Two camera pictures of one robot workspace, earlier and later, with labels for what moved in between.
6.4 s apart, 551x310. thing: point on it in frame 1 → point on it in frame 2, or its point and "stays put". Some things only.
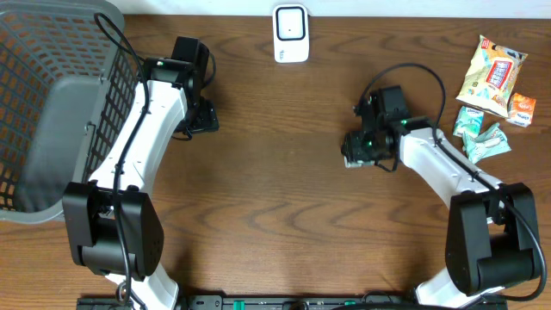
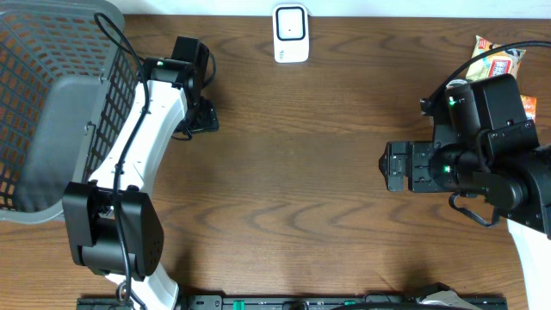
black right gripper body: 362,142 → 430,169
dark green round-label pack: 359,160 → 455,83
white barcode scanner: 291,33 stays put
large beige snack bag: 491,72 stays put
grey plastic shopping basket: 69,75 stays put
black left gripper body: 206,121 stays put
